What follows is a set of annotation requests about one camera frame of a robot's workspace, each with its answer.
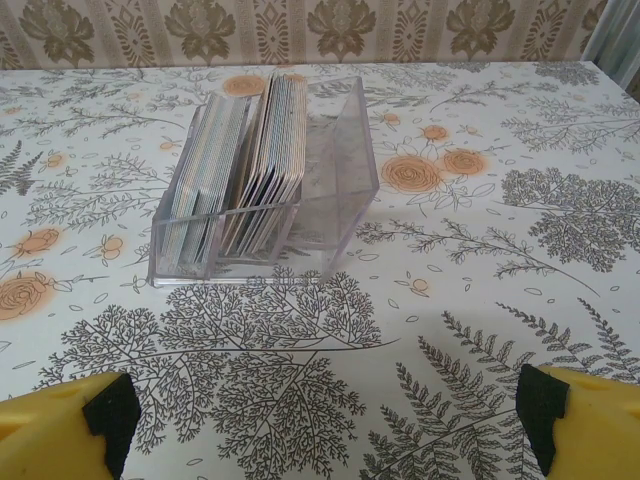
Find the beige and dark card stack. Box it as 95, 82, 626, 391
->
222, 72, 309, 254

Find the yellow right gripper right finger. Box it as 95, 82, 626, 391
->
514, 363, 640, 480

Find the blue-edged card stack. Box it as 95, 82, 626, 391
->
164, 92, 251, 264

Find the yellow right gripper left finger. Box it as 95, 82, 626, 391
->
0, 372, 143, 480

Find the clear acrylic card holder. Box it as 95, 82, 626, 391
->
148, 75, 381, 289

